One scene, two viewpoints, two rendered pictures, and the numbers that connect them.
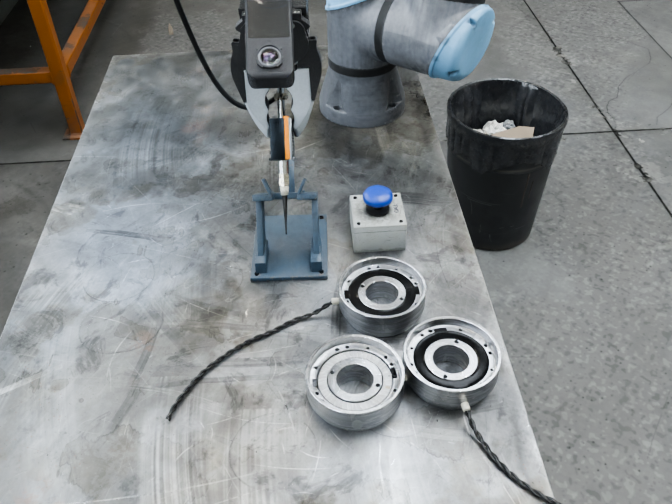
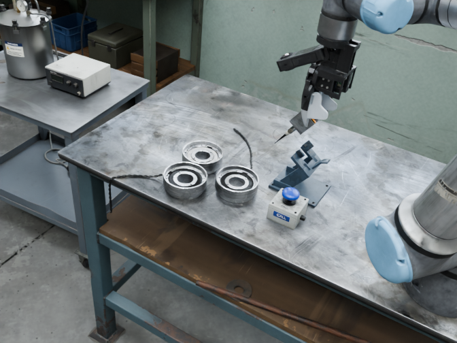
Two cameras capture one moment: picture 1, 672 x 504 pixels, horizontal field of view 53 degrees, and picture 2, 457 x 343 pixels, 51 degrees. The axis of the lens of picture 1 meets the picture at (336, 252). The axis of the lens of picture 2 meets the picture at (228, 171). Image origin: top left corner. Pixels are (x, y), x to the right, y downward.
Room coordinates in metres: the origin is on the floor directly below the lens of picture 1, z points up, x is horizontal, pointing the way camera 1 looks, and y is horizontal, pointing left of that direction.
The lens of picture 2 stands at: (0.99, -0.87, 1.54)
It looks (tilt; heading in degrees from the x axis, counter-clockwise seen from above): 37 degrees down; 119
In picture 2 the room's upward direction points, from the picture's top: 6 degrees clockwise
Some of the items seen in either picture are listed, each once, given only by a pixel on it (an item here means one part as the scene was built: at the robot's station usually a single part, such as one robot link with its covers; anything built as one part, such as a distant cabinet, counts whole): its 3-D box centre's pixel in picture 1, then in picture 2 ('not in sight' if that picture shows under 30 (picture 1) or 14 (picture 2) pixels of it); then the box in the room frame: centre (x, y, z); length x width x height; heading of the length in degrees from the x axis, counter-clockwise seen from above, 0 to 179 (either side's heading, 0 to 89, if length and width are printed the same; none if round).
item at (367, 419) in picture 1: (355, 383); (202, 158); (0.45, -0.02, 0.82); 0.10 x 0.10 x 0.04
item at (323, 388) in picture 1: (355, 384); (202, 158); (0.45, -0.02, 0.82); 0.08 x 0.08 x 0.02
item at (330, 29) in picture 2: not in sight; (337, 25); (0.70, 0.06, 1.22); 0.08 x 0.08 x 0.05
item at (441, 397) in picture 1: (450, 363); (185, 181); (0.47, -0.12, 0.82); 0.10 x 0.10 x 0.04
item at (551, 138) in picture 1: (496, 169); not in sight; (1.69, -0.49, 0.21); 0.34 x 0.34 x 0.43
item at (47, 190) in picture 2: not in sight; (55, 153); (-0.41, 0.19, 0.34); 0.67 x 0.46 x 0.68; 6
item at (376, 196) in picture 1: (377, 206); (289, 199); (0.72, -0.06, 0.85); 0.04 x 0.04 x 0.05
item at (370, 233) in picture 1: (377, 218); (290, 209); (0.72, -0.06, 0.82); 0.08 x 0.07 x 0.05; 2
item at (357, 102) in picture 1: (362, 80); (447, 270); (1.07, -0.05, 0.85); 0.15 x 0.15 x 0.10
